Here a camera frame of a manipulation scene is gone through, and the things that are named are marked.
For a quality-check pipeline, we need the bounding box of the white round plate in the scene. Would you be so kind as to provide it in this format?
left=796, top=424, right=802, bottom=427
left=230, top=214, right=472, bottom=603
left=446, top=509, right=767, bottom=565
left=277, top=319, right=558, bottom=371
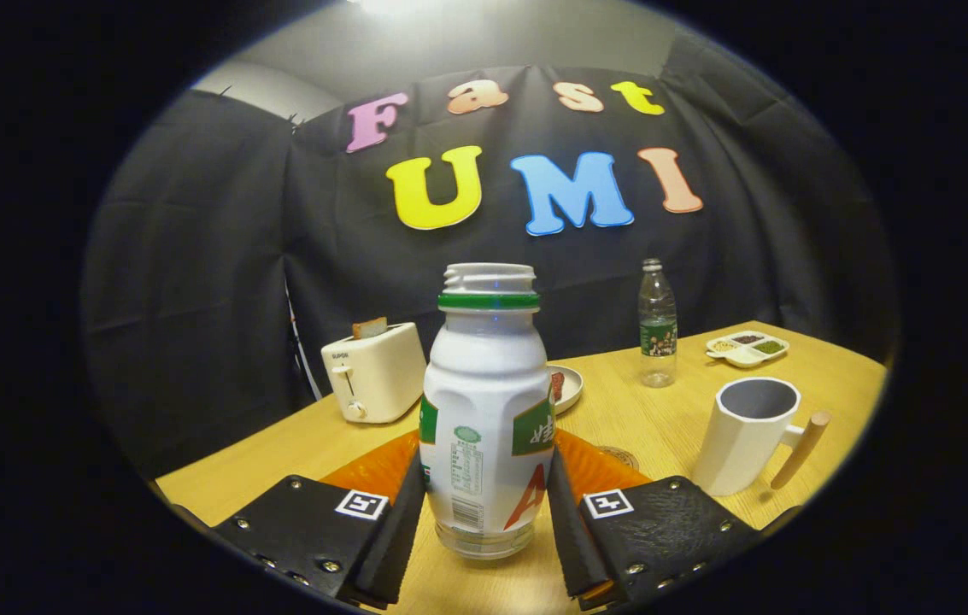
left=545, top=365, right=584, bottom=417

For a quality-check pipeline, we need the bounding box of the wooden table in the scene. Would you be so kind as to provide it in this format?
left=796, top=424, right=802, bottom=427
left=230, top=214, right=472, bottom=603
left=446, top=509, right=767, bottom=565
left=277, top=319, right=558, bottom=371
left=150, top=320, right=890, bottom=615

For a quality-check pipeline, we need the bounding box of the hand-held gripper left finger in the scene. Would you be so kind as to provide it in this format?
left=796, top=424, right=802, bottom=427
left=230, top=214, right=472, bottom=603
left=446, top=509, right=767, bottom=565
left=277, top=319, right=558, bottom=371
left=212, top=430, right=427, bottom=611

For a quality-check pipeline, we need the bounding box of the white juice bottle green label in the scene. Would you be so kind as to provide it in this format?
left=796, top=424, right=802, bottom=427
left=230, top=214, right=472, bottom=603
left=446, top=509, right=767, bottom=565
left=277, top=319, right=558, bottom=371
left=419, top=262, right=557, bottom=561

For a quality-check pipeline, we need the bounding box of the black backdrop cloth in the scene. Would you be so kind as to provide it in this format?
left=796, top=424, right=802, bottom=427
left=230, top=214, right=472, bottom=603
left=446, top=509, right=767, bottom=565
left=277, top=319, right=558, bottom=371
left=78, top=30, right=899, bottom=479

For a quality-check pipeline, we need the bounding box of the white divided dish with beans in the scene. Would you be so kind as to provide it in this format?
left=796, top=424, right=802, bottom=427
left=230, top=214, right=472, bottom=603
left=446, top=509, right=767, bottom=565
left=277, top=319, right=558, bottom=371
left=705, top=331, right=790, bottom=370

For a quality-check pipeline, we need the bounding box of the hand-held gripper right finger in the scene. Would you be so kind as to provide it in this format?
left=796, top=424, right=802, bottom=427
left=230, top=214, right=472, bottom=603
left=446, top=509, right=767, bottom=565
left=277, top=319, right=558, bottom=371
left=546, top=428, right=802, bottom=611

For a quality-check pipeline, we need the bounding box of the cream toaster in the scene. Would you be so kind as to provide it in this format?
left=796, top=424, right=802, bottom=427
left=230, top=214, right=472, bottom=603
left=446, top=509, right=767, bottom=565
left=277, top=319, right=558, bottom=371
left=320, top=321, right=428, bottom=425

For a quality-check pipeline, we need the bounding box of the white cable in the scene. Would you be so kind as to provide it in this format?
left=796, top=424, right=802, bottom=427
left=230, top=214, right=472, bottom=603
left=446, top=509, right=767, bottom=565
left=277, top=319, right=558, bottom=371
left=283, top=278, right=324, bottom=402

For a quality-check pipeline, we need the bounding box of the clear plastic water bottle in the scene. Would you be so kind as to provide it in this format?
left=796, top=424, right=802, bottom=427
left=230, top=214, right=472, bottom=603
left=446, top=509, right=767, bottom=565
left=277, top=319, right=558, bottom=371
left=638, top=259, right=679, bottom=389

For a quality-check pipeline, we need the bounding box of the white cup wooden handle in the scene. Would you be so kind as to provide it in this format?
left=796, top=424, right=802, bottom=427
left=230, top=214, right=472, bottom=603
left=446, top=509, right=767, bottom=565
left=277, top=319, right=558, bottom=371
left=691, top=377, right=832, bottom=498

